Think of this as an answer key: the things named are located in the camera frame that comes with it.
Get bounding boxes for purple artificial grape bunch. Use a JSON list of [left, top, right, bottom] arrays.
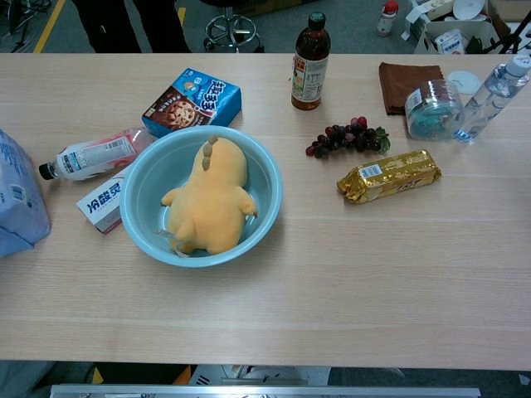
[[305, 116, 392, 159]]

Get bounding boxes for gold foil biscuit pack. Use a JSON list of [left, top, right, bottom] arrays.
[[335, 148, 442, 205]]

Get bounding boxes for floral toothpaste box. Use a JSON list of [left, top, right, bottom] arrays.
[[76, 163, 134, 235]]

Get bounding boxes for clear drink bottle black cap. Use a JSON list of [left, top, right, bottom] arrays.
[[38, 127, 158, 182]]

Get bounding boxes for light blue plastic bowl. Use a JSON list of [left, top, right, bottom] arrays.
[[119, 125, 284, 269]]

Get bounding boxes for yellow plush dinosaur toy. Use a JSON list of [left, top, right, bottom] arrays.
[[160, 135, 259, 257]]

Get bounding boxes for blue chocolate cookie box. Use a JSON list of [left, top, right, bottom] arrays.
[[141, 67, 242, 139]]

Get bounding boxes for brown tea bottle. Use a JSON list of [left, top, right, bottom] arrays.
[[290, 11, 332, 111]]

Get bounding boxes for brown folded cloth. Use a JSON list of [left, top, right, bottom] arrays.
[[378, 61, 445, 116]]

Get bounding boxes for chrome stool base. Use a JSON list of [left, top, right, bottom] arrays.
[[202, 0, 265, 53]]

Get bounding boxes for clear round plastic jar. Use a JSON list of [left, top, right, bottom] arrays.
[[404, 79, 465, 140]]

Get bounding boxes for red and white bottle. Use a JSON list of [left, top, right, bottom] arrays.
[[376, 0, 400, 37]]

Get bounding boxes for white round lid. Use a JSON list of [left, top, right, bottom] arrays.
[[446, 70, 482, 95]]

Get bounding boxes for white cardboard box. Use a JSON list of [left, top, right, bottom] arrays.
[[414, 19, 499, 55]]

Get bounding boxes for person in black trousers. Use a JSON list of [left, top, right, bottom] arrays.
[[70, 0, 192, 54]]

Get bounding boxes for clear water bottle white cap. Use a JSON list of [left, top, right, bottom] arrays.
[[451, 52, 531, 144]]

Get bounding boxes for blue tissue pack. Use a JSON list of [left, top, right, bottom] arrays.
[[0, 128, 52, 258]]

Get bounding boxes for white round bowl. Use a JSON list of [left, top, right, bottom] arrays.
[[451, 0, 486, 20]]

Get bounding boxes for black tripod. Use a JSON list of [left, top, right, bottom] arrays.
[[468, 22, 531, 55]]

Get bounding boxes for black stand legs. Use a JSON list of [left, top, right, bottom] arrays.
[[0, 0, 53, 53]]

